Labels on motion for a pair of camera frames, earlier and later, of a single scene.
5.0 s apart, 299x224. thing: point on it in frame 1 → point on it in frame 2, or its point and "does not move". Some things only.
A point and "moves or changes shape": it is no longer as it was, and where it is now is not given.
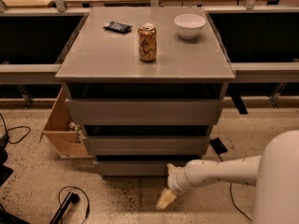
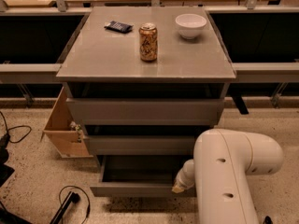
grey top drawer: (146, 111) does not move
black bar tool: (64, 206) does not move
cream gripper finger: (166, 198) → (177, 189)
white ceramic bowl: (189, 25) does not move
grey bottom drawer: (135, 167) moves or changes shape
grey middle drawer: (148, 145) does not move
